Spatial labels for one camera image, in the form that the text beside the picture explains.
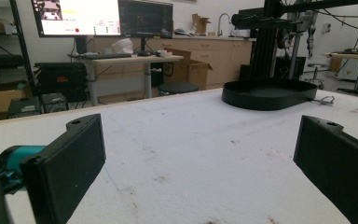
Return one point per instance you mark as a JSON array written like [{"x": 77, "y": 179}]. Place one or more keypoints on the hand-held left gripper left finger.
[{"x": 65, "y": 168}]

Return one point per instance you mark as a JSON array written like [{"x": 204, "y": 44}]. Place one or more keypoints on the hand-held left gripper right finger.
[{"x": 338, "y": 161}]

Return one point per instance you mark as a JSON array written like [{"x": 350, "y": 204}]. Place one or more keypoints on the dark electronic box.
[{"x": 23, "y": 107}]

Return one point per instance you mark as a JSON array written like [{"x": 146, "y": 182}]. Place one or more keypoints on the black equipment case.
[{"x": 60, "y": 79}]

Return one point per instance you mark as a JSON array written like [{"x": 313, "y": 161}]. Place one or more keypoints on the metal stool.
[{"x": 315, "y": 74}]

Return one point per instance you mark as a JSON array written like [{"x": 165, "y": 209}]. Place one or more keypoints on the flat cardboard box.
[{"x": 0, "y": 99}]

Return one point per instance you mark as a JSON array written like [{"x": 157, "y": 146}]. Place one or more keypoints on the black oval tray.
[{"x": 267, "y": 95}]

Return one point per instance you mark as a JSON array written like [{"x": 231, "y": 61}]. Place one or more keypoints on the wooden side table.
[{"x": 354, "y": 62}]

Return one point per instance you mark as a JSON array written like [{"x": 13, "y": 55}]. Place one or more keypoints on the black keyboard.
[{"x": 107, "y": 56}]

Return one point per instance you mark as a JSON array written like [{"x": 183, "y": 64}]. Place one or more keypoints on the light wooden desk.
[{"x": 130, "y": 60}]

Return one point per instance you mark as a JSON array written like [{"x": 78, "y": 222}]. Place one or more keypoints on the white crumpled bag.
[{"x": 122, "y": 46}]

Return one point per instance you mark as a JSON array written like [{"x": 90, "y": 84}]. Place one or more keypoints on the black metal shelf rack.
[{"x": 20, "y": 40}]

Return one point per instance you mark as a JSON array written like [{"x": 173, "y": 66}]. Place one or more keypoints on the black round stool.
[{"x": 178, "y": 88}]

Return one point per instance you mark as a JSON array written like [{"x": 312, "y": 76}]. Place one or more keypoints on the bright computer monitor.
[{"x": 79, "y": 17}]

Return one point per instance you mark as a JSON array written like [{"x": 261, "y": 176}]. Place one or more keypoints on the wooden cabinet counter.
[{"x": 220, "y": 57}]

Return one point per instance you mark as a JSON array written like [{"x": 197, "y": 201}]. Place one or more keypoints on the open cardboard box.
[{"x": 192, "y": 70}]

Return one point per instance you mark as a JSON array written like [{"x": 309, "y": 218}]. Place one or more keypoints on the dark computer monitor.
[{"x": 146, "y": 18}]

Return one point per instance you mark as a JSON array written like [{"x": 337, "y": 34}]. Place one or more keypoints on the silver faucet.
[{"x": 222, "y": 23}]

